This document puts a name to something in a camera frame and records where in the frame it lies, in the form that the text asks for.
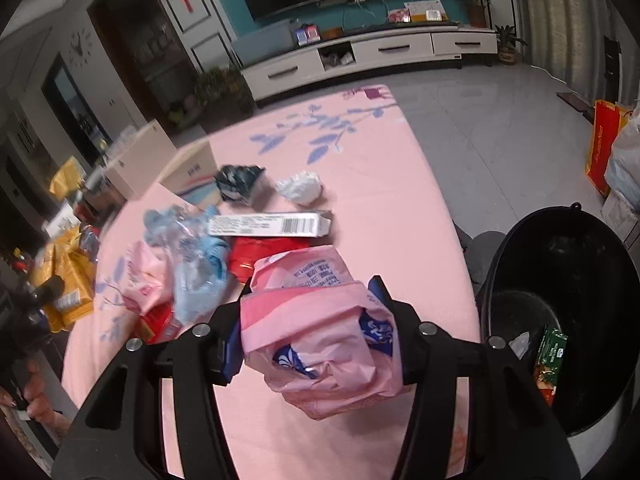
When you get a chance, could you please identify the small potted floor plant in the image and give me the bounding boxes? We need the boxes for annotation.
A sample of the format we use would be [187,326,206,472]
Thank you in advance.
[494,24,529,66]

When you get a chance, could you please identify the black wall clock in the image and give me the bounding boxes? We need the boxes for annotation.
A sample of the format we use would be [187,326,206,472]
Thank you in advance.
[66,29,94,69]

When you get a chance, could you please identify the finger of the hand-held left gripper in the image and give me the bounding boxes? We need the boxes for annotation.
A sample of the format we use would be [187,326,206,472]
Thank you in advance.
[30,275,66,306]

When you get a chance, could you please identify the blue face mask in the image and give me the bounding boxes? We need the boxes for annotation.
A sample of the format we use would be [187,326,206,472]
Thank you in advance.
[170,235,232,326]

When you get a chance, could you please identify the white desk calendar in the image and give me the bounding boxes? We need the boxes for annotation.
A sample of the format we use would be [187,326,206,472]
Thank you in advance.
[404,0,446,24]

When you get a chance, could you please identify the grey-blue box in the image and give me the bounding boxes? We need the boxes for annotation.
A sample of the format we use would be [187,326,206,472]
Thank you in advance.
[232,18,297,69]

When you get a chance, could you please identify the bushy potted plants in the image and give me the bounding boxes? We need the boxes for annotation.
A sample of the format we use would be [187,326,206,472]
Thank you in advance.
[191,64,257,122]

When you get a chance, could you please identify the yellow snack bags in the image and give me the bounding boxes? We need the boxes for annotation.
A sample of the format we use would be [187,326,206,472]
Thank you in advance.
[29,227,97,332]

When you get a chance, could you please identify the white crumpled tissue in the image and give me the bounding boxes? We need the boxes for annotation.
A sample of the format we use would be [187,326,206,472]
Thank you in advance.
[275,171,323,206]

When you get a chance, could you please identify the dark crumpled wrapper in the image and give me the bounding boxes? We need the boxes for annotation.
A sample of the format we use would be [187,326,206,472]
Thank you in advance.
[214,164,266,205]

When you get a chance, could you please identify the small colourful boxes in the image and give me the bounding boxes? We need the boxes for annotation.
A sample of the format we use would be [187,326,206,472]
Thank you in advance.
[293,24,322,47]

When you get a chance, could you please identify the white plastic bag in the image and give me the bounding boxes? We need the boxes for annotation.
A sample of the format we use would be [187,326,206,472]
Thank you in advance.
[604,109,640,202]

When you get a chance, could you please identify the black trash bin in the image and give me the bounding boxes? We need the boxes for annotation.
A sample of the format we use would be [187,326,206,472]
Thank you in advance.
[479,203,640,461]

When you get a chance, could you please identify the pink floral tablecloth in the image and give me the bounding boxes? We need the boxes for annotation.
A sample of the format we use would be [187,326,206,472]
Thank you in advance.
[60,84,481,480]

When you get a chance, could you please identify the grey curtain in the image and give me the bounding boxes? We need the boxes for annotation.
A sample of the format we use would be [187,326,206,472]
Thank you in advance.
[514,0,603,68]

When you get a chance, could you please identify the long white carton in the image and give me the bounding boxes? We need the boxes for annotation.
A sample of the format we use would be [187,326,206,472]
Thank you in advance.
[206,210,333,239]

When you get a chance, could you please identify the small red packet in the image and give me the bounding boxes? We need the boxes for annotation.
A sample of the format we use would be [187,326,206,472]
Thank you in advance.
[137,304,184,344]

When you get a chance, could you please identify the orange shopping bag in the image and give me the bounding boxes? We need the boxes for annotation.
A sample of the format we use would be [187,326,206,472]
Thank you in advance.
[586,100,634,199]

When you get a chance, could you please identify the white tv cabinet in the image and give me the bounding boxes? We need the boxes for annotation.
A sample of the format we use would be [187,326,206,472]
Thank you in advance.
[240,24,501,104]

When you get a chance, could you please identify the green snack packet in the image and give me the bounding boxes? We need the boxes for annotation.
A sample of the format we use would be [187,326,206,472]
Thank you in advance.
[531,325,569,407]

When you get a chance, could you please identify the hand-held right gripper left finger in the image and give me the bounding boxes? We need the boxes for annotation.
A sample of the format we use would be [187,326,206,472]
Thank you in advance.
[50,280,251,480]

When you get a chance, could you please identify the pink plastic packet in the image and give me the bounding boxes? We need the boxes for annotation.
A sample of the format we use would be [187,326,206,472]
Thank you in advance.
[240,246,404,421]

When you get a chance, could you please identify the white storage box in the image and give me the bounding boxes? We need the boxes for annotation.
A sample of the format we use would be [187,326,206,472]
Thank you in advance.
[102,120,178,202]

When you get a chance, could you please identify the person's left hand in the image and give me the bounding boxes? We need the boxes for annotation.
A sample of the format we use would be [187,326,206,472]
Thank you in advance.
[0,360,67,429]

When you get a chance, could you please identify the white printed carton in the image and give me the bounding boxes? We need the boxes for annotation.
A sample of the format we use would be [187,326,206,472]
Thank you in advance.
[599,194,638,243]

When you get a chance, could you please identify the small pink packet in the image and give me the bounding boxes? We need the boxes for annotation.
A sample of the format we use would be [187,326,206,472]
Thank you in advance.
[124,240,174,311]

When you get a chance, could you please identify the clear bluish plastic wrapper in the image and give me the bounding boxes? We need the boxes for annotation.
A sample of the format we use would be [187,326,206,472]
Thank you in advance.
[144,205,213,261]

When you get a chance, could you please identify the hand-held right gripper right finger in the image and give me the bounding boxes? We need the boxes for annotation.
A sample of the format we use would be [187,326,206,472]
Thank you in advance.
[366,275,582,480]

